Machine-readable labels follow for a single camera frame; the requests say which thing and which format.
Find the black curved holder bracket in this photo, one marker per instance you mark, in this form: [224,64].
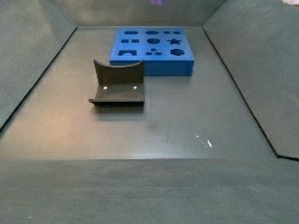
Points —
[120,83]

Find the purple star object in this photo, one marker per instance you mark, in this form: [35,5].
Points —
[158,2]

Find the blue shape sorter block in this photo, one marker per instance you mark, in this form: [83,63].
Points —
[160,47]

